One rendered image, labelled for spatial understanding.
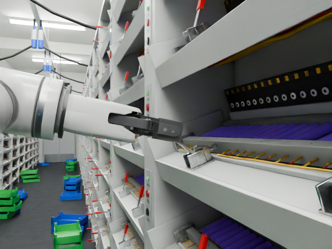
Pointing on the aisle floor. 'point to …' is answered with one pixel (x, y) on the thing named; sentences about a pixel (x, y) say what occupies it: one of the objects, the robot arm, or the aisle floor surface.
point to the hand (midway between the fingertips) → (167, 130)
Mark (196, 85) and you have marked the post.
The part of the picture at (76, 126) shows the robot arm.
